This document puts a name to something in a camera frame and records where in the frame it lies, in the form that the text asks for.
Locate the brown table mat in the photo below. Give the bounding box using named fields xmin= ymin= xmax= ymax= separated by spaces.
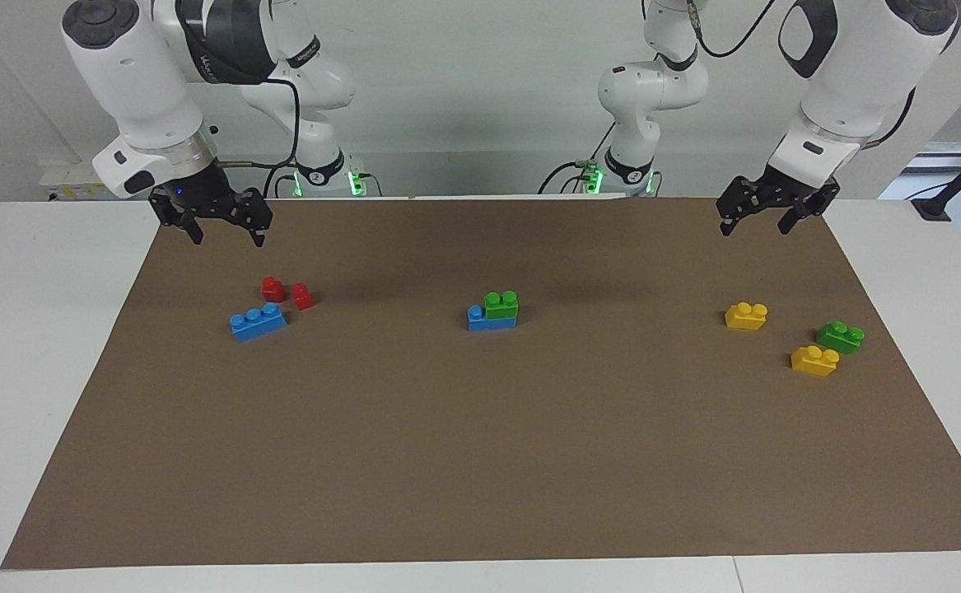
xmin=1 ymin=196 xmax=961 ymax=571

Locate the dark green toy block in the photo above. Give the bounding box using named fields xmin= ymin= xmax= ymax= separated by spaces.
xmin=816 ymin=321 xmax=866 ymax=356

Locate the black left base cable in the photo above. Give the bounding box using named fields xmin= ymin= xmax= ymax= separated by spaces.
xmin=538 ymin=122 xmax=618 ymax=195

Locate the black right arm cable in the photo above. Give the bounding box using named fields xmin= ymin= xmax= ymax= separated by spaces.
xmin=217 ymin=76 xmax=301 ymax=198

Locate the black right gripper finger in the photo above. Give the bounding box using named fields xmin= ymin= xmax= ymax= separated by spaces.
xmin=149 ymin=188 xmax=203 ymax=246
xmin=231 ymin=188 xmax=273 ymax=248

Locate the blue toy block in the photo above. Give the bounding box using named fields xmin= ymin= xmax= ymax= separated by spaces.
xmin=229 ymin=303 xmax=289 ymax=343
xmin=468 ymin=305 xmax=519 ymax=332

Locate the white wall power box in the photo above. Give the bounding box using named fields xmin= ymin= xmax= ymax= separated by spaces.
xmin=40 ymin=161 xmax=132 ymax=202

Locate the black clamp with rod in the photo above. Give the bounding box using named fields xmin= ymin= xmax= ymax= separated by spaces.
xmin=912 ymin=130 xmax=961 ymax=222

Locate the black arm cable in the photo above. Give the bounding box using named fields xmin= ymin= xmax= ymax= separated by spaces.
xmin=686 ymin=0 xmax=919 ymax=151
xmin=217 ymin=76 xmax=301 ymax=198

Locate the yellow toy block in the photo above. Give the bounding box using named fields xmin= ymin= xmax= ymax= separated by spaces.
xmin=725 ymin=302 xmax=769 ymax=331
xmin=791 ymin=345 xmax=841 ymax=378

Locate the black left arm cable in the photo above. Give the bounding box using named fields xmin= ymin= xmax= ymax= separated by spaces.
xmin=686 ymin=0 xmax=919 ymax=151

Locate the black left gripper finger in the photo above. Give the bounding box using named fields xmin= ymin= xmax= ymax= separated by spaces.
xmin=716 ymin=175 xmax=765 ymax=238
xmin=778 ymin=183 xmax=842 ymax=235

